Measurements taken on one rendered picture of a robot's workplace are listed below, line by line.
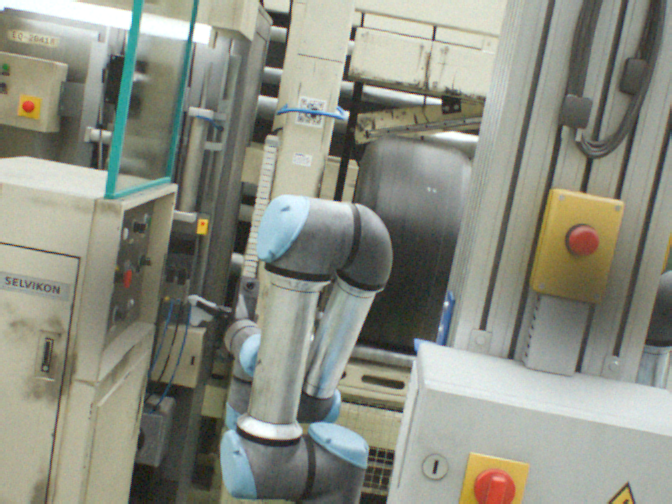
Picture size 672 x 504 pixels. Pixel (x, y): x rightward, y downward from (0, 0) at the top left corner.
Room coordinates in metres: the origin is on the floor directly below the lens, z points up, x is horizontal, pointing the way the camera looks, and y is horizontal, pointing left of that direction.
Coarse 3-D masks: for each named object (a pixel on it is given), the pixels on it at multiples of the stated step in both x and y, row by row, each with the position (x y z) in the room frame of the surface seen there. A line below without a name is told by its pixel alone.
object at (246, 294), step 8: (240, 280) 1.77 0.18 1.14; (248, 280) 1.78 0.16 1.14; (256, 280) 1.79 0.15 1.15; (240, 288) 1.76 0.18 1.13; (248, 288) 1.77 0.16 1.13; (256, 288) 1.78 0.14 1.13; (240, 296) 1.76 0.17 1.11; (248, 296) 1.76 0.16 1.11; (256, 296) 1.77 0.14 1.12; (232, 304) 1.76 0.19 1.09; (240, 304) 1.75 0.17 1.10; (248, 304) 1.76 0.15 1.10; (256, 304) 1.77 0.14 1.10; (232, 312) 1.75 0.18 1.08; (240, 312) 1.74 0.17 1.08; (248, 312) 1.75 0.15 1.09; (232, 320) 1.73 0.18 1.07
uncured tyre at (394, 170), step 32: (384, 160) 2.30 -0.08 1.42; (416, 160) 2.31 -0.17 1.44; (448, 160) 2.33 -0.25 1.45; (384, 192) 2.23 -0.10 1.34; (416, 192) 2.23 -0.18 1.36; (448, 192) 2.24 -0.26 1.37; (384, 224) 2.19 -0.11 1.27; (416, 224) 2.20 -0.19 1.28; (448, 224) 2.20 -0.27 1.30; (416, 256) 2.18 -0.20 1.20; (448, 256) 2.19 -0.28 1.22; (384, 288) 2.19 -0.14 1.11; (416, 288) 2.19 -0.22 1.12; (384, 320) 2.24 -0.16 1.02; (416, 320) 2.23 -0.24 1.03
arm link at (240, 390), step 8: (232, 376) 1.61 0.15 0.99; (232, 384) 1.60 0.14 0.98; (240, 384) 1.58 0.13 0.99; (248, 384) 1.58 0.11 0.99; (232, 392) 1.59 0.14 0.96; (240, 392) 1.58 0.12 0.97; (248, 392) 1.58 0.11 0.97; (232, 400) 1.59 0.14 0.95; (240, 400) 1.58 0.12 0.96; (248, 400) 1.58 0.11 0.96; (232, 408) 1.59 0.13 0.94; (240, 408) 1.58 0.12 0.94; (232, 416) 1.58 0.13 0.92; (232, 424) 1.58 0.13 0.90
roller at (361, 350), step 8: (312, 336) 2.33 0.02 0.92; (360, 344) 2.33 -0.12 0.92; (368, 344) 2.33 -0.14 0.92; (352, 352) 2.32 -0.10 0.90; (360, 352) 2.32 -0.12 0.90; (368, 352) 2.32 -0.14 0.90; (376, 352) 2.32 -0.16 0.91; (384, 352) 2.32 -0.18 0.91; (392, 352) 2.32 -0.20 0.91; (400, 352) 2.33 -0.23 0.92; (408, 352) 2.33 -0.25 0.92; (376, 360) 2.33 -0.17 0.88; (384, 360) 2.32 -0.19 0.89; (392, 360) 2.32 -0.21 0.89; (400, 360) 2.32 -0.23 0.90; (408, 360) 2.32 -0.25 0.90
